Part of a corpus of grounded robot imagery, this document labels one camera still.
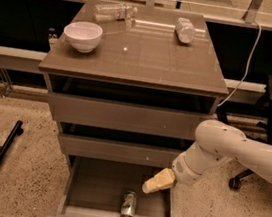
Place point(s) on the open bottom drawer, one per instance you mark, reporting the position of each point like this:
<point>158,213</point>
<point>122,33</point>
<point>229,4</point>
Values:
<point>96,188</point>

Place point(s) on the middle drawer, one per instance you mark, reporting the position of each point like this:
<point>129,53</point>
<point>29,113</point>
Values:
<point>117,151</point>

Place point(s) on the grey drawer cabinet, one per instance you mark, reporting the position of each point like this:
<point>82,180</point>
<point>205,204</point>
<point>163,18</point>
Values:
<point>140,62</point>

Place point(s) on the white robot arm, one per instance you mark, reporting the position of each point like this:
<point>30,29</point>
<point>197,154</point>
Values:
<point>215,143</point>

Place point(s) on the crushed clear plastic bottle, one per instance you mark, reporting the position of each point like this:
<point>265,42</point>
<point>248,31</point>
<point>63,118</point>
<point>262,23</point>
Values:
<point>185,30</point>

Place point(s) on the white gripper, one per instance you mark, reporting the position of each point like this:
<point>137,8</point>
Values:
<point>182,170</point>

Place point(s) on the white bowl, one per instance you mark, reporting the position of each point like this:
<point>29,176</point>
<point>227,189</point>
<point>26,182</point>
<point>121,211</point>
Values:
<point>83,36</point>

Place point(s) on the small bottle behind cabinet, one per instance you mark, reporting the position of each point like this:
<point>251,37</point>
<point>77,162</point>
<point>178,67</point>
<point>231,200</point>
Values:
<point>52,37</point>

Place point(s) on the top drawer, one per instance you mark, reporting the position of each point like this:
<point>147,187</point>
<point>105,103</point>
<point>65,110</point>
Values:
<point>124,116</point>

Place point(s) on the clear plastic water bottle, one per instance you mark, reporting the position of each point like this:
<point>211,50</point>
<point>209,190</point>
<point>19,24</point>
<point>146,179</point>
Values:
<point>112,12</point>

